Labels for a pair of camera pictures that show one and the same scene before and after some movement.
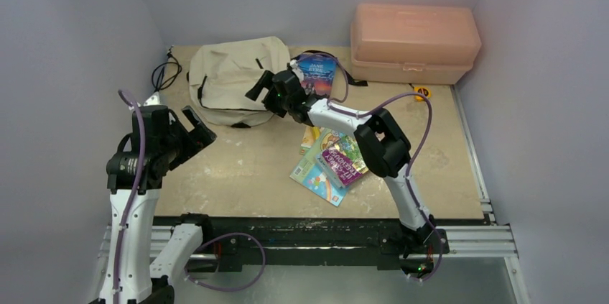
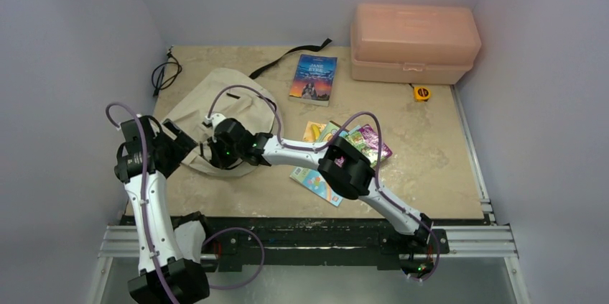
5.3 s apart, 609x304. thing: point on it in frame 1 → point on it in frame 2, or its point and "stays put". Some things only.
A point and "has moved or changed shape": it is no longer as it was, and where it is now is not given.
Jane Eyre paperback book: (319, 71) stays put
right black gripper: (274, 86) → (209, 153)
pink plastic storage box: (413, 44) stays put
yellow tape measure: (426, 90) stays put
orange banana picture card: (310, 136) stays put
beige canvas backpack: (220, 75) has moved or changed shape
